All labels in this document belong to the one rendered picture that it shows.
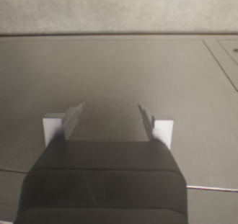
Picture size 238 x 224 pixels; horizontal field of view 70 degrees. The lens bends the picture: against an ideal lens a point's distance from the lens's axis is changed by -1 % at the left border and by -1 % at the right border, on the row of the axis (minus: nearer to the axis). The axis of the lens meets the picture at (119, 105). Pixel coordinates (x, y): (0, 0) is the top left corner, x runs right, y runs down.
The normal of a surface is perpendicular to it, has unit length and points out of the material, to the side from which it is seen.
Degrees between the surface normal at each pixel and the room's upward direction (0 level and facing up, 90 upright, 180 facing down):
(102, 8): 0
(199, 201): 90
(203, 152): 90
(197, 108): 90
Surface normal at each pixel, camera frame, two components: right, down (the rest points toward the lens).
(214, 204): -0.04, -0.76
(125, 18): -0.11, 0.65
